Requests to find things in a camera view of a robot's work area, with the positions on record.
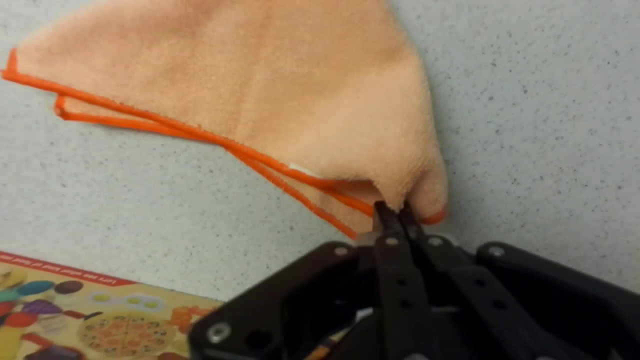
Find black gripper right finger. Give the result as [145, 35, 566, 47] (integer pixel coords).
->
[398, 201, 640, 360]

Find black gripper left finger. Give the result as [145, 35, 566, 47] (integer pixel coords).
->
[189, 200, 431, 360]

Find blue toy food box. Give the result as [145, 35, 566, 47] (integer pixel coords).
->
[0, 247, 227, 360]

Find orange microfiber cloth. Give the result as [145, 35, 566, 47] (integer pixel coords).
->
[0, 0, 450, 241]

